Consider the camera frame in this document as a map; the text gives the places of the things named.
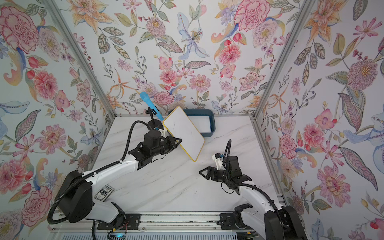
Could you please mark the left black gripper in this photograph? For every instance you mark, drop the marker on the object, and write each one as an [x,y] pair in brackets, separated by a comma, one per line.
[171,148]

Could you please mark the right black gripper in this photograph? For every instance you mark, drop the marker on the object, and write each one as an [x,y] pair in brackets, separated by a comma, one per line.
[210,172]

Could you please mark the yellow-framed whiteboard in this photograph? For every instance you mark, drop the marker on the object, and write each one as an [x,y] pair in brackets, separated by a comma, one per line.
[178,124]

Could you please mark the teal plastic storage box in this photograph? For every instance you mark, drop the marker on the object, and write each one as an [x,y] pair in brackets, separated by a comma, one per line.
[201,112]

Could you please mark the blue-framed whiteboard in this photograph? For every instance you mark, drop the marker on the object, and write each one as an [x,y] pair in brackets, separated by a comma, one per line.
[202,123]

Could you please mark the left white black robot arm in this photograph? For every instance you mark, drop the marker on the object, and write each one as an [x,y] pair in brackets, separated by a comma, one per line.
[76,199]

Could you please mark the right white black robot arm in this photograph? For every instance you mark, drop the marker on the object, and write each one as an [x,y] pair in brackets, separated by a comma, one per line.
[268,218]

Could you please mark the black microphone stand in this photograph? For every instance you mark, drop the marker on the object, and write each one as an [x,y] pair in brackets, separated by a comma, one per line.
[153,124]

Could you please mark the blue microphone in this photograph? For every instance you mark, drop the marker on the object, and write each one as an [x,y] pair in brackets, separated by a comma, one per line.
[145,97]

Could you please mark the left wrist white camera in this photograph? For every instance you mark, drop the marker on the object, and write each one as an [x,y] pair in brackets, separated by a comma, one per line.
[163,133]

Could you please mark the wrist white camera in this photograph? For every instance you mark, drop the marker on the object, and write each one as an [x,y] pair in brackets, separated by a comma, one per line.
[218,159]
[163,133]

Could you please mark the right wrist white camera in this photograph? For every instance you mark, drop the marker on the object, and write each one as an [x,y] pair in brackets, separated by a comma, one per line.
[218,159]

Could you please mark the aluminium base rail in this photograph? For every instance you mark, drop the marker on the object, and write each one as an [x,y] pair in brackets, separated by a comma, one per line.
[145,222]

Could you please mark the left aluminium corner post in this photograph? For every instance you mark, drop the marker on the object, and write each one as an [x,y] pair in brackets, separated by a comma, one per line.
[68,36]

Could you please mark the aluminium corner post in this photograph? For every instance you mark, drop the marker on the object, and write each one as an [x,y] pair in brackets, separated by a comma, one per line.
[68,36]
[304,12]

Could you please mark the right aluminium corner post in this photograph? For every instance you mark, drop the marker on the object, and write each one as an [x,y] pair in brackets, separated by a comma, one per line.
[304,12]

